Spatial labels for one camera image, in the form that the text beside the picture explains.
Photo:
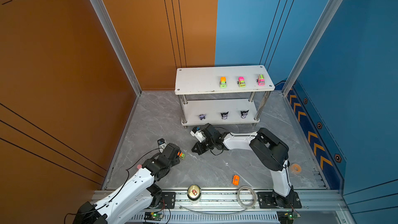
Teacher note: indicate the left circuit board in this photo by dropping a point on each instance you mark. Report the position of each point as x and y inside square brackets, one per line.
[153, 217]

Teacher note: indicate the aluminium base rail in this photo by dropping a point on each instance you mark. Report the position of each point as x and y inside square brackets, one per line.
[220, 206]

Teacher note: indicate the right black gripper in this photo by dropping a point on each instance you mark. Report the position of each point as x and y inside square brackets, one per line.
[199, 151]

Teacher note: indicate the green orange toy car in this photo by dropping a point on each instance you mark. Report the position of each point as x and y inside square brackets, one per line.
[223, 82]

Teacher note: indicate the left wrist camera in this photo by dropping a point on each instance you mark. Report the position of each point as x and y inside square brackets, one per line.
[161, 143]

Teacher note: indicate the orange tape roll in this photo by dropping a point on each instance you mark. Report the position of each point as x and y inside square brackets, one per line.
[295, 168]

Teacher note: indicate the circuit board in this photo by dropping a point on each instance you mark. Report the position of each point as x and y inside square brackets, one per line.
[288, 217]
[153, 217]

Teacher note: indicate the pink green toy car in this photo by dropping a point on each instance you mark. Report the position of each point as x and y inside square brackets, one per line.
[241, 82]

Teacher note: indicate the clear coiled tube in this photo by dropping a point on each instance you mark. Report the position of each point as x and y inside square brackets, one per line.
[246, 197]

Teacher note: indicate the pink green toy truck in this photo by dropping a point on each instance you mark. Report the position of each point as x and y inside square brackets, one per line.
[261, 80]

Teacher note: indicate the black purple figure toy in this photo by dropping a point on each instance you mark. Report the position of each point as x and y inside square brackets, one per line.
[244, 114]

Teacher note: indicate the right circuit board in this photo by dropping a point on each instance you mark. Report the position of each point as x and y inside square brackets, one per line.
[288, 217]

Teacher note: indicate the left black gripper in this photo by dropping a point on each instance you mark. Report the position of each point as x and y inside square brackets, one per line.
[177, 160]

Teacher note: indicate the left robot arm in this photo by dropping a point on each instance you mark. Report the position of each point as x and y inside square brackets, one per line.
[138, 192]

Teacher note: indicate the metal can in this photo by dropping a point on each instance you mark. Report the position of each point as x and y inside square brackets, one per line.
[194, 193]

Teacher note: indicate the white two-tier shelf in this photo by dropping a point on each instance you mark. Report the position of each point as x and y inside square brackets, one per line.
[252, 79]

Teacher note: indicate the orange green toy truck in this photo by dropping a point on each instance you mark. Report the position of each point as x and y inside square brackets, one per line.
[181, 155]

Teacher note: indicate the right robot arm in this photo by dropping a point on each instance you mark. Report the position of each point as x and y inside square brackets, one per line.
[269, 149]

